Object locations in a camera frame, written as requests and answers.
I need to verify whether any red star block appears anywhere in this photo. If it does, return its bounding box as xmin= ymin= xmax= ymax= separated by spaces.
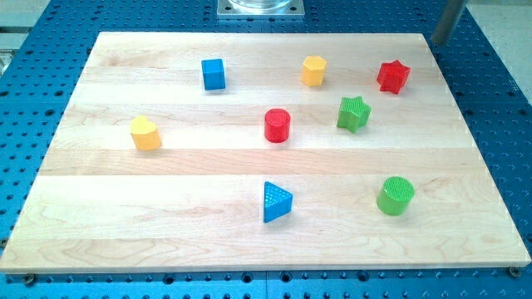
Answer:
xmin=377 ymin=60 xmax=411 ymax=94

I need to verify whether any yellow hexagon block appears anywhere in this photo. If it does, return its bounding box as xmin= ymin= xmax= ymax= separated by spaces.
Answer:
xmin=301 ymin=56 xmax=328 ymax=86

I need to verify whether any wooden board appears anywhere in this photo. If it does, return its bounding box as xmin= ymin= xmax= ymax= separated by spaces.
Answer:
xmin=1 ymin=32 xmax=530 ymax=274

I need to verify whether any left board clamp screw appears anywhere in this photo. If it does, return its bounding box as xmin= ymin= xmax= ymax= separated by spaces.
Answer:
xmin=21 ymin=273 xmax=37 ymax=287

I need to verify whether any yellow heart block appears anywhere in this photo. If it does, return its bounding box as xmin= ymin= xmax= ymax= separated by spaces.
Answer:
xmin=130 ymin=115 xmax=162 ymax=150

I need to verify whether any board clamp screw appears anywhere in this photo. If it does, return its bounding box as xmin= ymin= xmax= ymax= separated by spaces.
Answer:
xmin=507 ymin=267 xmax=522 ymax=278
xmin=21 ymin=273 xmax=37 ymax=287

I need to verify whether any right board clamp screw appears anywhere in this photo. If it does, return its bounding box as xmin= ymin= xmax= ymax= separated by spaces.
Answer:
xmin=507 ymin=267 xmax=522 ymax=278

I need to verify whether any red cylinder block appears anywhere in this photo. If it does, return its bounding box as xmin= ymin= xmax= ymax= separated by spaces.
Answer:
xmin=264 ymin=108 xmax=291 ymax=143

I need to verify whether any blue triangle block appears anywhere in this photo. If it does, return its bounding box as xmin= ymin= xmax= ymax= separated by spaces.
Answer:
xmin=263 ymin=181 xmax=293 ymax=223

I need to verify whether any blue cube block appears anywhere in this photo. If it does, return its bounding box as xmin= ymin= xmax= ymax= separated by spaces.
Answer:
xmin=201 ymin=59 xmax=225 ymax=91

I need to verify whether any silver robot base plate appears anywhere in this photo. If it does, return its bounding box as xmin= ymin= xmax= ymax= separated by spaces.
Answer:
xmin=217 ymin=0 xmax=305 ymax=18

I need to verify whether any grey metal pusher rod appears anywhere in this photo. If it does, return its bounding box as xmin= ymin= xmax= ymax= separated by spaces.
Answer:
xmin=430 ymin=0 xmax=467 ymax=46

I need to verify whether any green star block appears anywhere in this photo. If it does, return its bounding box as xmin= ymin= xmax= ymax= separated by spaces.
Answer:
xmin=337 ymin=96 xmax=372 ymax=134

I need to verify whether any green cylinder block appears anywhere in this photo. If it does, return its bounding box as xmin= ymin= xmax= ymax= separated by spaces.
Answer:
xmin=377 ymin=176 xmax=415 ymax=216

